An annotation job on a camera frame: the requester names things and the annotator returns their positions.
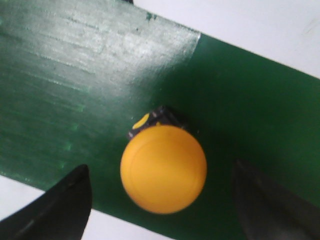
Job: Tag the yellow mushroom push button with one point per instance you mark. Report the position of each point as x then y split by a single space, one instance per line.
163 167

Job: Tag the green conveyor belt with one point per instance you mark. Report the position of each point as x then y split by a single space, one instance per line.
75 75

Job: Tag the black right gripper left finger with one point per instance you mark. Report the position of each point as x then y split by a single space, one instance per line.
61 213

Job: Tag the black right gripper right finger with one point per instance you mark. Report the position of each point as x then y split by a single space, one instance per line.
268 211

